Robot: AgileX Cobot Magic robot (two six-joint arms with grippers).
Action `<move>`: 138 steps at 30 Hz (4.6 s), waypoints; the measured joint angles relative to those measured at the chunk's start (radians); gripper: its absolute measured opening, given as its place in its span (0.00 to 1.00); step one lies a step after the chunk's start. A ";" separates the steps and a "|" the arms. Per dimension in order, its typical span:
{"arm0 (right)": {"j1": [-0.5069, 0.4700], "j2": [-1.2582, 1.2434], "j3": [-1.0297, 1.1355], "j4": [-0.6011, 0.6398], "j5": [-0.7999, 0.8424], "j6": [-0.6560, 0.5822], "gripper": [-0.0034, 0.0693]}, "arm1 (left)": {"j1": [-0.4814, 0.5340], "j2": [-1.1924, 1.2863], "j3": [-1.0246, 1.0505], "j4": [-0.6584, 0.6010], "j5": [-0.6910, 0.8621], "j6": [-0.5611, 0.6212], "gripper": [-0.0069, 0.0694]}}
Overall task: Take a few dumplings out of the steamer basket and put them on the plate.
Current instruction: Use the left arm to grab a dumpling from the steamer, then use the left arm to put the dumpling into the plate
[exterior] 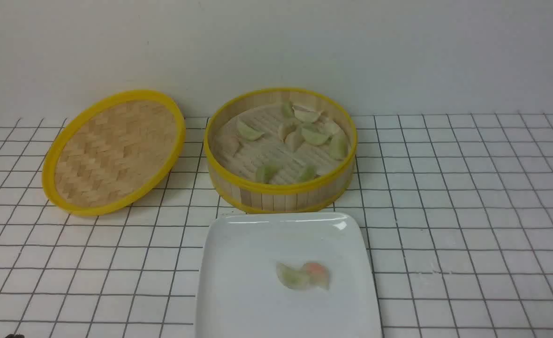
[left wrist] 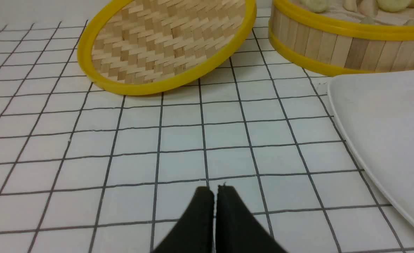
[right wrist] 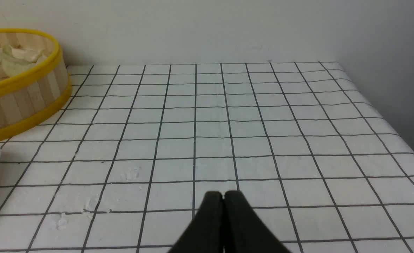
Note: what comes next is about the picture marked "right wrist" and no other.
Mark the green dumpling in steamer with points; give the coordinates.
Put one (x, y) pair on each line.
(12, 66)

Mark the bamboo steamer basket yellow rim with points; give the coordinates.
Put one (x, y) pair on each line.
(34, 95)

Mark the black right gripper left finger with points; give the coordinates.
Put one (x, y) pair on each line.
(203, 234)

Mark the white dumpling in steamer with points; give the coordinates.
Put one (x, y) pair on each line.
(26, 54)

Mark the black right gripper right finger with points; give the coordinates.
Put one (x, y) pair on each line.
(245, 232)

